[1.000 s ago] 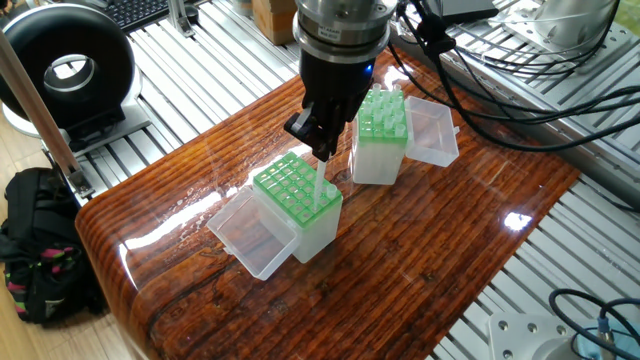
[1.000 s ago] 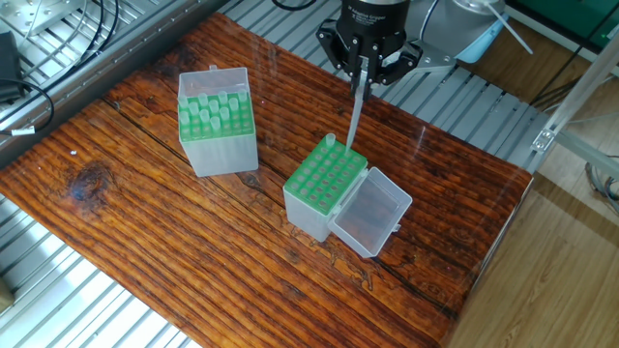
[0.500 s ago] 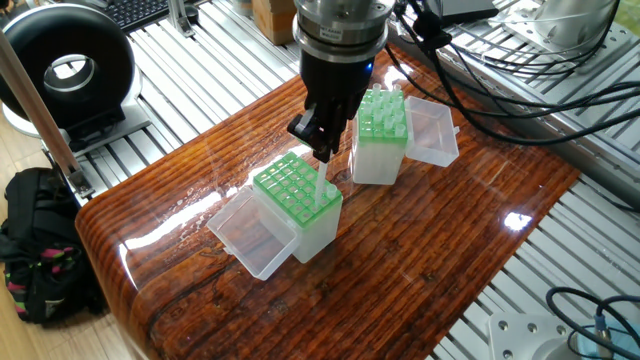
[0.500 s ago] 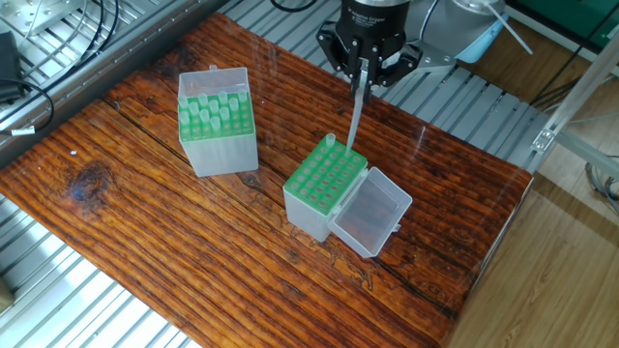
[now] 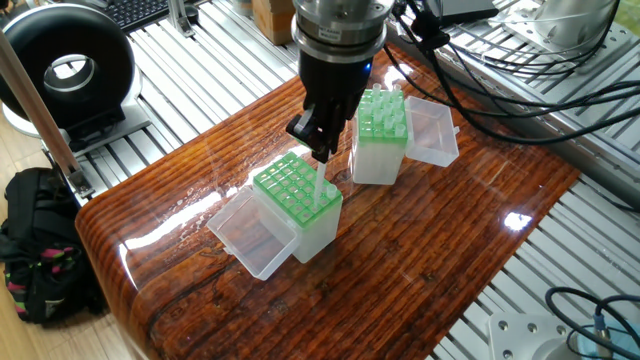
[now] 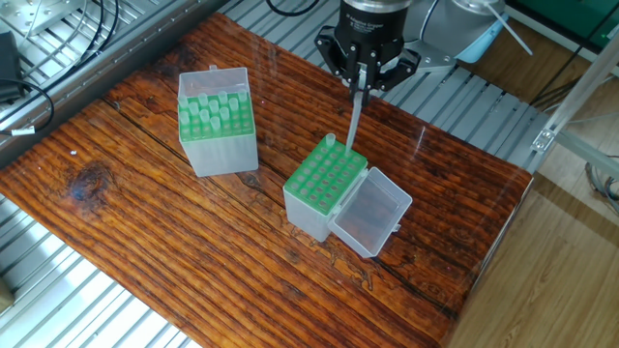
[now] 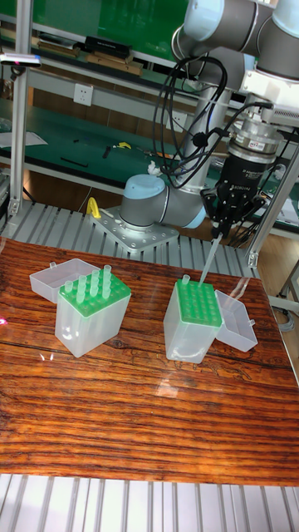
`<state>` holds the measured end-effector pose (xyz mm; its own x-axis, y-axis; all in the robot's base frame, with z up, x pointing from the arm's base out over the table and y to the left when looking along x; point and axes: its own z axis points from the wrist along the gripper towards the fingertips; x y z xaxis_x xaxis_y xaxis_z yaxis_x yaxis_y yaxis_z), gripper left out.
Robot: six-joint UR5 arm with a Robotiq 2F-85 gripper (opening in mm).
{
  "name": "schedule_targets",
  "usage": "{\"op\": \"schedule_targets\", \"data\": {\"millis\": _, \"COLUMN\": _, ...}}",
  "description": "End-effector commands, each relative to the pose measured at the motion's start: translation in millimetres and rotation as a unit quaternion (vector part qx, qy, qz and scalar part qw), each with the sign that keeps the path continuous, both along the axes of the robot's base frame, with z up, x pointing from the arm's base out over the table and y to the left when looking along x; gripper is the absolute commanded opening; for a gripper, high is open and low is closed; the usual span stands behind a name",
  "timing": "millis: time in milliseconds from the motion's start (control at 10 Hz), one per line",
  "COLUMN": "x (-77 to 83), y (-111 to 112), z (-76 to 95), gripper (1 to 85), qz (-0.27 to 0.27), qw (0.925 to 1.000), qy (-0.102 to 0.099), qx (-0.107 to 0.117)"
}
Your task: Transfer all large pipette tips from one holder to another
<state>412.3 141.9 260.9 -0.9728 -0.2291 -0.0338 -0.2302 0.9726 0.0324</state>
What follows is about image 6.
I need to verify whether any aluminium frame post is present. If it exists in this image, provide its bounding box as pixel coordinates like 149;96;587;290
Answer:
530;39;619;180

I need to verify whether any thin black cable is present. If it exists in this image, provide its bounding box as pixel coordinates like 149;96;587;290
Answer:
0;79;59;131

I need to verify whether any clear green-rack pipette tip box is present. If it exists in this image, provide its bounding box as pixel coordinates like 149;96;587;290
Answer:
177;66;260;178
283;133;414;260

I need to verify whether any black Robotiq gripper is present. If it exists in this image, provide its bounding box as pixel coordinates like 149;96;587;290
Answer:
314;8;423;94

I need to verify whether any black box device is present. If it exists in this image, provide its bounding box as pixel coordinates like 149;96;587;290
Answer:
0;32;22;101

